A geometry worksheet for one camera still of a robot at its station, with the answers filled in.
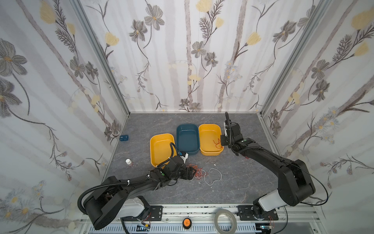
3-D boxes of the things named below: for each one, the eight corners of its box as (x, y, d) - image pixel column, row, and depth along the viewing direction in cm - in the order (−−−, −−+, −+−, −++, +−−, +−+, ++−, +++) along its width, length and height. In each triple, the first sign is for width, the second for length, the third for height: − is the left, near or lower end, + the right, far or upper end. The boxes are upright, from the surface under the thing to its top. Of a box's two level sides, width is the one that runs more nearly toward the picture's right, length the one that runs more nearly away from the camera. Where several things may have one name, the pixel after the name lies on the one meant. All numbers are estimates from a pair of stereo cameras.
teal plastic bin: (175, 155, 98) (175, 151, 93) (177, 128, 112) (177, 123, 108) (199, 155, 98) (200, 151, 93) (198, 128, 112) (198, 124, 108)
